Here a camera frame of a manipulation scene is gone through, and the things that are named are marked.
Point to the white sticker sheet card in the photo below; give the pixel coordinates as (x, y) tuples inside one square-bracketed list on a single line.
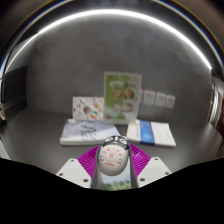
[(87, 108)]

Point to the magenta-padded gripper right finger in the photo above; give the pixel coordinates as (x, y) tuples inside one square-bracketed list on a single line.
[(154, 169)]

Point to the white wall socket plates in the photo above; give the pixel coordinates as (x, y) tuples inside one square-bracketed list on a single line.
[(160, 99)]

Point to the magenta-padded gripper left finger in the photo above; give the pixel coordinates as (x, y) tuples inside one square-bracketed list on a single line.
[(74, 170)]

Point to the large grey-cover book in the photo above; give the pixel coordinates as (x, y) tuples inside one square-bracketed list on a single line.
[(88, 131)]

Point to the white book with blue stripe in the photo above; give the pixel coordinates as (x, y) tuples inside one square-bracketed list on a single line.
[(151, 133)]

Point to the white panda-print computer mouse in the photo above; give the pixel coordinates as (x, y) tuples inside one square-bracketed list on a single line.
[(112, 160)]

